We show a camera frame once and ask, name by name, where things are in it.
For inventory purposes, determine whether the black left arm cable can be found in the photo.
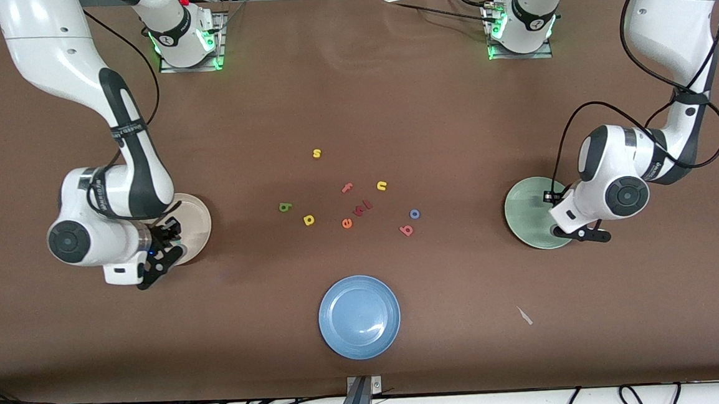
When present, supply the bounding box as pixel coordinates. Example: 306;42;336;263
541;0;719;198

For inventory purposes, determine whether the black cable on table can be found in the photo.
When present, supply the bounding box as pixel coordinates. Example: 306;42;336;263
378;0;499;32

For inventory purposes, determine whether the beige brown plate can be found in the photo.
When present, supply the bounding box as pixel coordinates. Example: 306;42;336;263
171;191;214;265

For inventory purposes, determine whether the blue plate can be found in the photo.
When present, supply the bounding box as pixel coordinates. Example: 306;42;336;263
316;273;403;362

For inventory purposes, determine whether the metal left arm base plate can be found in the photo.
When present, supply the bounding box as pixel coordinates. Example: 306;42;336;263
483;0;554;62

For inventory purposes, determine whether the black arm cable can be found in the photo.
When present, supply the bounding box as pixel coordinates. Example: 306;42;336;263
76;4;184;223
541;0;719;198

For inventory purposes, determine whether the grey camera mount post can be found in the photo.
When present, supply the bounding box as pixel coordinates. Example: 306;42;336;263
330;374;385;404

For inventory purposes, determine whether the pale green plate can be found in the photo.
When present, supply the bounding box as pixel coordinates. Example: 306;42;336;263
502;175;578;253

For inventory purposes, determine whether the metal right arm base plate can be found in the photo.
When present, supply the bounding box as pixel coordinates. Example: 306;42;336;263
156;11;229;74

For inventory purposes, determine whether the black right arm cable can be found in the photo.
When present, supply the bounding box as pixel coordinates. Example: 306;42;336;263
76;4;184;223

